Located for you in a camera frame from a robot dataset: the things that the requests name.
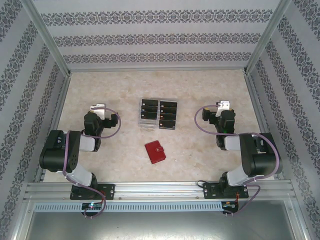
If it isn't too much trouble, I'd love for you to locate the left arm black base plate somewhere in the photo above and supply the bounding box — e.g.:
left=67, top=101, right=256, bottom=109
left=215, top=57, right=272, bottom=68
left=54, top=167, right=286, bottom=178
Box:
left=69, top=183, right=116, bottom=201

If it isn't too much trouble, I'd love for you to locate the silver camera bracket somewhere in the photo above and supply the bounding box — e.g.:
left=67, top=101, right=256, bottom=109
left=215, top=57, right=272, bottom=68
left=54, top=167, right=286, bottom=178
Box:
left=89, top=103, right=107, bottom=120
left=216, top=99, right=230, bottom=118

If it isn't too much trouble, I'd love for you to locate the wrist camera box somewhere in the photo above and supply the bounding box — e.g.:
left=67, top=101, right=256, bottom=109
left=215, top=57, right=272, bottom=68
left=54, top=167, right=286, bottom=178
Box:
left=201, top=107, right=219, bottom=125
left=102, top=112, right=120, bottom=130

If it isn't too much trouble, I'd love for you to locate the white slotted cable duct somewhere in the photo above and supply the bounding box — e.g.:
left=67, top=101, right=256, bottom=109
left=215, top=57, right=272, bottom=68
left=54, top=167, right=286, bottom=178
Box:
left=33, top=201, right=223, bottom=213

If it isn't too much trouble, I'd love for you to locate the red leather card holder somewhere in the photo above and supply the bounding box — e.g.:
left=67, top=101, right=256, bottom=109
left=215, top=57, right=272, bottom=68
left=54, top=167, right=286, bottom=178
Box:
left=144, top=140, right=167, bottom=165

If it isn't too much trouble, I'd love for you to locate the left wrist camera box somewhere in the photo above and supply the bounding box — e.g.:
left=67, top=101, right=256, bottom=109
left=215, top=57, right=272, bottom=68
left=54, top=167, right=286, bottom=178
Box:
left=102, top=112, right=120, bottom=130

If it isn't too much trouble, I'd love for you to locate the grey sheet metal panel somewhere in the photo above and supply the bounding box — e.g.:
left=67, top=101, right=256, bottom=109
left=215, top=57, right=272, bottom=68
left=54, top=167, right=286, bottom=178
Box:
left=24, top=211, right=308, bottom=240

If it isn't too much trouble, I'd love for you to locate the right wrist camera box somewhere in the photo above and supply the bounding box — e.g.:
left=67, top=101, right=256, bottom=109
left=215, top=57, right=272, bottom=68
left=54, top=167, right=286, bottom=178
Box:
left=201, top=107, right=219, bottom=125

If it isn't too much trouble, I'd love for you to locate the left silver camera bracket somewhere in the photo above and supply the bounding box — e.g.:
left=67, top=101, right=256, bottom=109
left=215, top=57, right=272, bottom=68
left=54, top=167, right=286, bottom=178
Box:
left=89, top=103, right=107, bottom=120

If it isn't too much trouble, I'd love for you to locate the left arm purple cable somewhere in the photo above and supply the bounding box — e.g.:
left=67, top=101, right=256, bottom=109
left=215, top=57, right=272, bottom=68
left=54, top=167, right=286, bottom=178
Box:
left=61, top=106, right=123, bottom=220

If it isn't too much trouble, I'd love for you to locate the right silver camera bracket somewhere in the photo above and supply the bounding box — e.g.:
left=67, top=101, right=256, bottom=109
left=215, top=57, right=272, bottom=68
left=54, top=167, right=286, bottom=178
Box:
left=216, top=99, right=230, bottom=118

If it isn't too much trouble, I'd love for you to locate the aluminium frame post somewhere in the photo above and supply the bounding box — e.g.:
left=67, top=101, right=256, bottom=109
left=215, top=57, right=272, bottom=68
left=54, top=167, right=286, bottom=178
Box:
left=243, top=0, right=293, bottom=76
left=21, top=0, right=72, bottom=77

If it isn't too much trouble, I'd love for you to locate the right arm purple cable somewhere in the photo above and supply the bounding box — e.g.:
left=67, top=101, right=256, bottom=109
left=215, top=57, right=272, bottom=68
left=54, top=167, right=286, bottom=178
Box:
left=194, top=105, right=280, bottom=218

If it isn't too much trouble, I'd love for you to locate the aluminium mounting rail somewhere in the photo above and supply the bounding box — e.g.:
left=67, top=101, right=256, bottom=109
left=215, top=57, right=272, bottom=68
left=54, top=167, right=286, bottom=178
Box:
left=24, top=181, right=296, bottom=201

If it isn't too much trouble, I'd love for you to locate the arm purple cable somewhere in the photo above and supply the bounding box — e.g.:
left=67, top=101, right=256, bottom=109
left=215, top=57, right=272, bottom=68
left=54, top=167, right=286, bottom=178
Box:
left=61, top=106, right=123, bottom=220
left=194, top=105, right=280, bottom=218

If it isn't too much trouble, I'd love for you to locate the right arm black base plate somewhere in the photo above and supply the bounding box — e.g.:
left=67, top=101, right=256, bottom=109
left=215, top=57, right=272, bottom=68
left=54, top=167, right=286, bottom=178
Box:
left=202, top=182, right=250, bottom=200

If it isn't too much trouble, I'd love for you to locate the aluminium table edge rail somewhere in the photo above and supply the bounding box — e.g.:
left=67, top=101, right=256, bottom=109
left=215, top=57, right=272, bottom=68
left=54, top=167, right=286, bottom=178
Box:
left=33, top=73, right=73, bottom=183
left=243, top=72, right=286, bottom=181

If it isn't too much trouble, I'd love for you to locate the clear acrylic card stand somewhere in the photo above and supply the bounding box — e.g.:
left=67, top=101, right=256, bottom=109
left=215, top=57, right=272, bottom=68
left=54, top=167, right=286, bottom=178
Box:
left=137, top=98, right=179, bottom=131

